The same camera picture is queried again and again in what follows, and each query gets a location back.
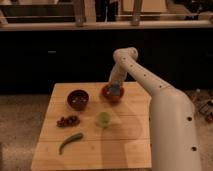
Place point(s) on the blue sponge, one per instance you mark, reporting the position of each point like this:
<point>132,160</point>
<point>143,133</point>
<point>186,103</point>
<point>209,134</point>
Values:
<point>115,89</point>

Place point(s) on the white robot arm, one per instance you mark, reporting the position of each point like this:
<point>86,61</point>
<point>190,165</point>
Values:
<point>173,137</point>

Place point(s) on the red bowl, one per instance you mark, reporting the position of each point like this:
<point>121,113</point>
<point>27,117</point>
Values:
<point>111,98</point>

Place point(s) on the dark brown bowl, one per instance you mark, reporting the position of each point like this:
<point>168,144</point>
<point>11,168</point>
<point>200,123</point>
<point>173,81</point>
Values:
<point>78,99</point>

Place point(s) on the green cup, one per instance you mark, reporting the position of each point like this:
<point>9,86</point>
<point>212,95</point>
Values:
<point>103,119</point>

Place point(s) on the dark grape bunch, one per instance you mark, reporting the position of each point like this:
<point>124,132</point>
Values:
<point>69,121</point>

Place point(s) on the green chili pepper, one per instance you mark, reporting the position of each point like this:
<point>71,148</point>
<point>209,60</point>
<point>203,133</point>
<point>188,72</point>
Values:
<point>70,139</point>

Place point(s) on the long dark counter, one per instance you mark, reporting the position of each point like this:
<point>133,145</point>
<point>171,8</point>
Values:
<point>33,60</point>

